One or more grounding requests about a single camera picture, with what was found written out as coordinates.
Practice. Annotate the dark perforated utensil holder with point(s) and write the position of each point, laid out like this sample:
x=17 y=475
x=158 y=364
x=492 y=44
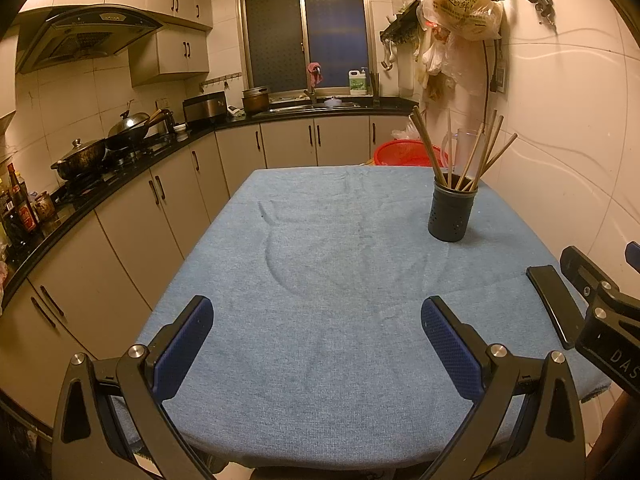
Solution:
x=451 y=215

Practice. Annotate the black smartphone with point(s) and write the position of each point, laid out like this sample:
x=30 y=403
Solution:
x=557 y=305

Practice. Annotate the set of wooden chopsticks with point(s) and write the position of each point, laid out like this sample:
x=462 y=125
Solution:
x=429 y=147

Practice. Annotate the range hood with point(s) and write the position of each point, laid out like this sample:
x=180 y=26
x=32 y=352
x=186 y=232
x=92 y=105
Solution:
x=85 y=35

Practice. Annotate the dark metal kettle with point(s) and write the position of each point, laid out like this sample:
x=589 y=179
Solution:
x=167 y=122

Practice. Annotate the black kitchen countertop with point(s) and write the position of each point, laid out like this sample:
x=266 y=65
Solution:
x=70 y=215

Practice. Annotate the brown metal pot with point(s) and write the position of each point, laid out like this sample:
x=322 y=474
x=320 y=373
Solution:
x=256 y=100

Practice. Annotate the small white device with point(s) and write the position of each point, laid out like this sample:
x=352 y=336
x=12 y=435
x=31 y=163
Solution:
x=235 y=111

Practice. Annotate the beige lower cabinets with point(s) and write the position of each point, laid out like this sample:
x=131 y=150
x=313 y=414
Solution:
x=140 y=230

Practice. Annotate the pink cloth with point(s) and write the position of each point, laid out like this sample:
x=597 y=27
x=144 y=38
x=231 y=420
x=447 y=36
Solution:
x=315 y=74

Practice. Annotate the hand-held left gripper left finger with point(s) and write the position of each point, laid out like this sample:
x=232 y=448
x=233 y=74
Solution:
x=182 y=342

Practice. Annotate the metal faucet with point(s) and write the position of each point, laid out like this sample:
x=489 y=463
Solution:
x=311 y=96

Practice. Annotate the large printed plastic bag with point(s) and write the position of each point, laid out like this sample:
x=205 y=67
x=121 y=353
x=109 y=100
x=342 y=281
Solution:
x=465 y=10

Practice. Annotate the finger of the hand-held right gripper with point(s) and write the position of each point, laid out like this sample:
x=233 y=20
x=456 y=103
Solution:
x=634 y=252
x=582 y=270

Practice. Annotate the wall power socket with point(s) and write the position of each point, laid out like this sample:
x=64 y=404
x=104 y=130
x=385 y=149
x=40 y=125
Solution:
x=498 y=67

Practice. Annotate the brown ceramic jar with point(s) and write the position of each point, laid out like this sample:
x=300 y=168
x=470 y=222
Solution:
x=44 y=206

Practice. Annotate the steel kitchen sink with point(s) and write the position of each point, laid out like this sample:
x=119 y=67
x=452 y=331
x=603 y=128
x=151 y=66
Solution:
x=300 y=106

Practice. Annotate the silver bread maker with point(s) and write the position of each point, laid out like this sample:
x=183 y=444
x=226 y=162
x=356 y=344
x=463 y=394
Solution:
x=204 y=109

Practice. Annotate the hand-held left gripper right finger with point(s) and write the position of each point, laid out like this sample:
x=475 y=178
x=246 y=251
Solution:
x=452 y=342

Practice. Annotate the clear glass pitcher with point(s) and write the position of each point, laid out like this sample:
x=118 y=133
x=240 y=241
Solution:
x=467 y=142

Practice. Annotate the wok with silver lid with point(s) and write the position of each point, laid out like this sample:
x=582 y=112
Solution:
x=129 y=127

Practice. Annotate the gas stove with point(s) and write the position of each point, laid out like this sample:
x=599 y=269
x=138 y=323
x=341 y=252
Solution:
x=117 y=162

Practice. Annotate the beige upper cabinets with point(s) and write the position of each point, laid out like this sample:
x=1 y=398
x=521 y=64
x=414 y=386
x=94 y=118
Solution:
x=170 y=55

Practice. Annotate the dark sauce bottles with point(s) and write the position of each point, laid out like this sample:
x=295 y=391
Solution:
x=20 y=205

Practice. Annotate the black lidded cooking pot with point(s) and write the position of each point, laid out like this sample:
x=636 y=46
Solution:
x=80 y=160

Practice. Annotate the person's right forearm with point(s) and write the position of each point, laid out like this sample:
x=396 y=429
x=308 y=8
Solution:
x=617 y=440

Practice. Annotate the hanging plastic bags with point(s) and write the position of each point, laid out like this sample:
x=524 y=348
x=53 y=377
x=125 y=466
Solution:
x=437 y=60

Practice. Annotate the white detergent bottle green label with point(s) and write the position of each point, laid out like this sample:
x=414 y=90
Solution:
x=357 y=84

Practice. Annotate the dark countertop chopstick holder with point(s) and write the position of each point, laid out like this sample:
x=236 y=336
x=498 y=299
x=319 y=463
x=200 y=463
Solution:
x=373 y=85

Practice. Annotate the red plastic basket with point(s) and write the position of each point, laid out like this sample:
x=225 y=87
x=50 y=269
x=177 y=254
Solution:
x=400 y=155

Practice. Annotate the beige cabinets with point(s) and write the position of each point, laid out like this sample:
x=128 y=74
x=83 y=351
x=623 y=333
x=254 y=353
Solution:
x=170 y=55
x=140 y=230

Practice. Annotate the kitchen window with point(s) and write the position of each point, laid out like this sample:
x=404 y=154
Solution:
x=305 y=35

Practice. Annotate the black wall shelf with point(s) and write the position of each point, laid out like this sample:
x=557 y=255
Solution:
x=400 y=27

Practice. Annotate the blue tablecloth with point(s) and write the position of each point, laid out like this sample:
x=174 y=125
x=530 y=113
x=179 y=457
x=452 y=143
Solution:
x=325 y=270

